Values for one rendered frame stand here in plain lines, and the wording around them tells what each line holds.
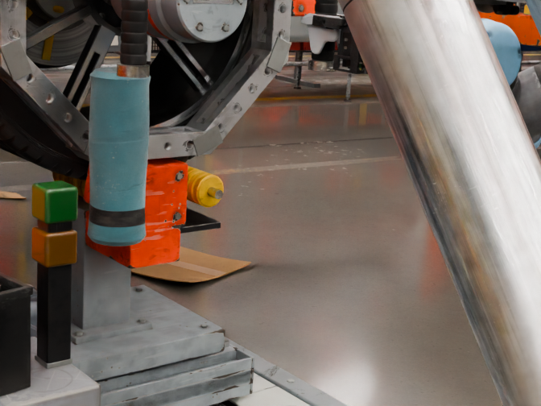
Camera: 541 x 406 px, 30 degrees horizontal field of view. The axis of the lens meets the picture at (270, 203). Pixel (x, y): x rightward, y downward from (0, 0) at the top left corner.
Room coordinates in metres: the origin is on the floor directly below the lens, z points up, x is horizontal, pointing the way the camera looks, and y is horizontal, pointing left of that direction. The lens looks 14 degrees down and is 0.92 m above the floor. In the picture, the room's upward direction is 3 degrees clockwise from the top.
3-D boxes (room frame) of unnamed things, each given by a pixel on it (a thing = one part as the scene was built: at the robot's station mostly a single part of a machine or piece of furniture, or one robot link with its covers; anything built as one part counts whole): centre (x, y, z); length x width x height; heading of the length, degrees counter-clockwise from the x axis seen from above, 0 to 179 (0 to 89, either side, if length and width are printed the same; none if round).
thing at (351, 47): (1.49, -0.14, 0.80); 0.12 x 0.08 x 0.09; 39
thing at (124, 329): (1.79, 0.32, 0.32); 0.40 x 0.30 x 0.28; 129
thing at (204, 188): (1.81, 0.18, 0.51); 0.29 x 0.06 x 0.06; 39
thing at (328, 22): (1.52, -0.08, 0.83); 0.09 x 0.05 x 0.02; 46
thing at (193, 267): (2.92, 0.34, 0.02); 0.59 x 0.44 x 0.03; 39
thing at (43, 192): (1.08, 0.24, 0.64); 0.04 x 0.04 x 0.04; 39
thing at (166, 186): (1.69, 0.24, 0.48); 0.16 x 0.12 x 0.17; 39
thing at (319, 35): (1.56, -0.06, 0.81); 0.09 x 0.03 x 0.06; 46
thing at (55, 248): (1.08, 0.24, 0.59); 0.04 x 0.04 x 0.04; 39
